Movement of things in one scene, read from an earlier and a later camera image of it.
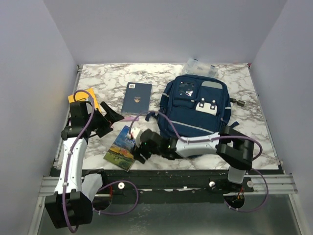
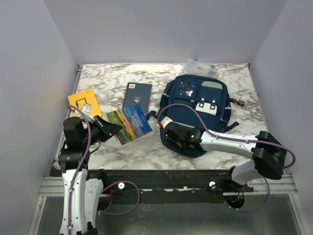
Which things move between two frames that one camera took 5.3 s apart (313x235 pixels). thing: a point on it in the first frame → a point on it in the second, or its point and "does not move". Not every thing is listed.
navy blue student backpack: x=193 y=106 does not move
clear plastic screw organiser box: x=192 y=66 does not move
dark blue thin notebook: x=137 y=99 does not move
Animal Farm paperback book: x=121 y=152 → x=133 y=121
